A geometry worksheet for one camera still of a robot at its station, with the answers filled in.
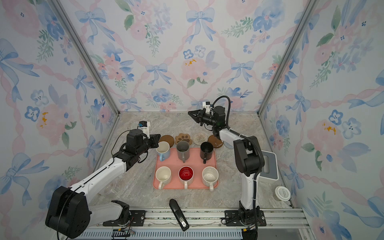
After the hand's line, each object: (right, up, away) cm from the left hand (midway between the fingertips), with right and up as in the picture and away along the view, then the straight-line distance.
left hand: (160, 134), depth 83 cm
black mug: (+26, -10, +12) cm, 31 cm away
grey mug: (+12, -9, +7) cm, 16 cm away
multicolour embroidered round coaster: (+22, -4, +21) cm, 31 cm away
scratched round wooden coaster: (+34, -7, +18) cm, 39 cm away
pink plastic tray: (+6, -19, +10) cm, 22 cm away
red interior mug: (+14, -24, +3) cm, 28 cm away
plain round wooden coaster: (0, -4, +23) cm, 23 cm away
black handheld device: (+11, -39, -11) cm, 42 cm away
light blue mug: (+1, -10, +5) cm, 11 cm away
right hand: (+15, +12, +4) cm, 20 cm away
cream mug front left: (+1, -24, +3) cm, 24 cm away
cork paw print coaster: (+11, -3, +23) cm, 26 cm away
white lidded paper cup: (+64, -30, -7) cm, 71 cm away
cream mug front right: (+27, -24, +3) cm, 37 cm away
